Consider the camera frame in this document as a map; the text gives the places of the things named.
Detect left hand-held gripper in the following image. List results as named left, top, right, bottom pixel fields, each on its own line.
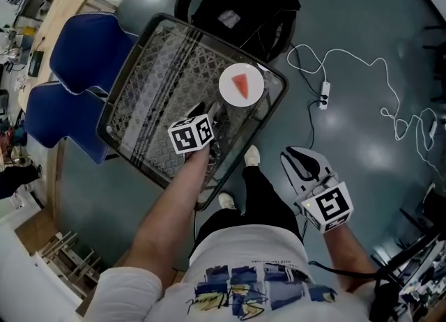
left=167, top=101, right=224, bottom=161

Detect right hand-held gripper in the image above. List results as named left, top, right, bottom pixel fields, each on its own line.
left=279, top=145, right=355, bottom=235

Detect white round plate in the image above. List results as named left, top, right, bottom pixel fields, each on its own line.
left=218, top=63, right=265, bottom=108

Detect red watermelon slice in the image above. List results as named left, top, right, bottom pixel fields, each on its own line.
left=230, top=73, right=253, bottom=100

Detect person's right forearm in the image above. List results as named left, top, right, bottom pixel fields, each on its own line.
left=322, top=222, right=380, bottom=293

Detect person's left forearm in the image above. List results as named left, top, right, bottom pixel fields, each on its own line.
left=122, top=142, right=214, bottom=282

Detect black glass-top patterned table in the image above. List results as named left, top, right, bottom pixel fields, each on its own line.
left=95, top=12, right=291, bottom=210

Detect person's black trousers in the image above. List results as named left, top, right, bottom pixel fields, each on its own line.
left=194, top=164, right=305, bottom=247

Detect person's right white shoe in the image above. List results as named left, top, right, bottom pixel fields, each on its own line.
left=243, top=145, right=261, bottom=168

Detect person's white shoe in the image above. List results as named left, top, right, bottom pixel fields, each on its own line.
left=243, top=145, right=261, bottom=168
left=217, top=192, right=237, bottom=210

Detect white power strip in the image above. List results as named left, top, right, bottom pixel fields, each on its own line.
left=318, top=81, right=332, bottom=111

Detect person's left white shoe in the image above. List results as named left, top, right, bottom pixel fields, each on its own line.
left=217, top=192, right=237, bottom=210

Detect person's white printed t-shirt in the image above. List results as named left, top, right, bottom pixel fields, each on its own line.
left=75, top=226, right=405, bottom=322

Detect blue chair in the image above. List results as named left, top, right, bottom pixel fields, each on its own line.
left=48, top=11, right=141, bottom=95
left=23, top=81, right=116, bottom=165

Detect cluttered black desk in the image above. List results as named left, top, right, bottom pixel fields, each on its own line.
left=370, top=183, right=446, bottom=318

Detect black stand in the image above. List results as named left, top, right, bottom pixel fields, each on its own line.
left=422, top=23, right=446, bottom=102

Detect light wooden table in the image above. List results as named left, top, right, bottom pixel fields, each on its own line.
left=16, top=0, right=99, bottom=114

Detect dark green box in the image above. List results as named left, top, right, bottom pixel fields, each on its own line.
left=29, top=49, right=45, bottom=78

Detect wooden rack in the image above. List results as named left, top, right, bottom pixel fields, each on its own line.
left=36, top=231, right=102, bottom=284

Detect white cabinet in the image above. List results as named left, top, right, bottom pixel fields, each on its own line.
left=0, top=222, right=85, bottom=322

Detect black power cable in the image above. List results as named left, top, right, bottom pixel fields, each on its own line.
left=305, top=94, right=328, bottom=151

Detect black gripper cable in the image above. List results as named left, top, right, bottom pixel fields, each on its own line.
left=302, top=208, right=381, bottom=282

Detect white cable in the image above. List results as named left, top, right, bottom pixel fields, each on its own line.
left=286, top=43, right=446, bottom=182

